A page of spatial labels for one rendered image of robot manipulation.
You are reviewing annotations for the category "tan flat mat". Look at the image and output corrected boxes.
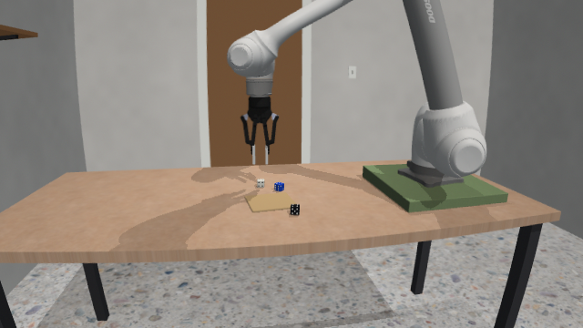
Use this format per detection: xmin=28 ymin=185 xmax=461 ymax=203
xmin=245 ymin=192 xmax=296 ymax=212

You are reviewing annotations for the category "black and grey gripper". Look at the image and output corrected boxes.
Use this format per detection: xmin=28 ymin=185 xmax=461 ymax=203
xmin=240 ymin=97 xmax=279 ymax=165

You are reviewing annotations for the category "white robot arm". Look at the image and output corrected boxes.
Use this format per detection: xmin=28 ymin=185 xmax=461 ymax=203
xmin=227 ymin=0 xmax=486 ymax=188

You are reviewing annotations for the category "black die with grey pips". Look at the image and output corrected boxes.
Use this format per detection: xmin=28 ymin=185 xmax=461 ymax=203
xmin=291 ymin=204 xmax=300 ymax=215

